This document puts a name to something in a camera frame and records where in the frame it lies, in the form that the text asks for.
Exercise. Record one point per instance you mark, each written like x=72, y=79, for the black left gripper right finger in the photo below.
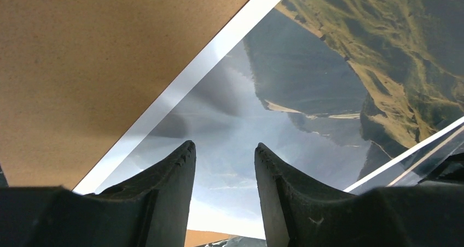
x=298, y=210

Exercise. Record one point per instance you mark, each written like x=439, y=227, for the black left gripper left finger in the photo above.
x=148, y=209

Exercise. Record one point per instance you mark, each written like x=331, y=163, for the landscape photo print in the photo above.
x=355, y=93

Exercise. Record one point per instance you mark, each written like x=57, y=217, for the brown backing board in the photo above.
x=77, y=74

